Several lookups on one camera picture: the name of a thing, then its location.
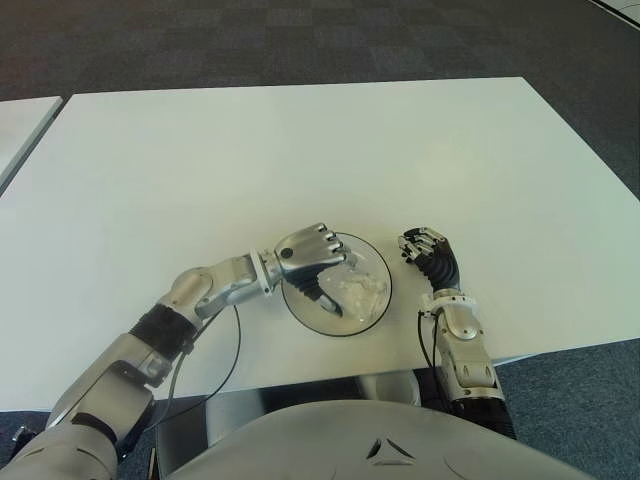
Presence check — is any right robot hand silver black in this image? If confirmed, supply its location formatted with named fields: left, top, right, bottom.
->
left=397, top=226, right=460, bottom=292

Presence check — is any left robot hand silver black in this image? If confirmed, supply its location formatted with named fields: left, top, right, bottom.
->
left=272, top=222, right=349, bottom=319

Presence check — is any clear water bottle blue cap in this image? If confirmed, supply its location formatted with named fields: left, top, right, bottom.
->
left=319, top=259, right=390, bottom=322

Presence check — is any white plate black rim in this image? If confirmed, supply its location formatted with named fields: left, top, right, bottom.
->
left=281, top=230, right=394, bottom=337

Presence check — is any grey robot torso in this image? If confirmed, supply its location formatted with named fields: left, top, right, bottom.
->
left=169, top=397, right=601, bottom=480

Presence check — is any white side table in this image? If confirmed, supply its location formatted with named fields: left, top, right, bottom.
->
left=0, top=96, right=66, bottom=194

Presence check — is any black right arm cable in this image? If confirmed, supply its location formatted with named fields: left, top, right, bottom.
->
left=418, top=309, right=451, bottom=401

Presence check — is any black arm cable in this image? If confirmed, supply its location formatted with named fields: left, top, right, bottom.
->
left=149, top=304, right=244, bottom=426
left=418, top=309, right=451, bottom=401

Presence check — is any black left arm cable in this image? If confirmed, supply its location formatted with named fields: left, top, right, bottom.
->
left=149, top=304, right=244, bottom=426

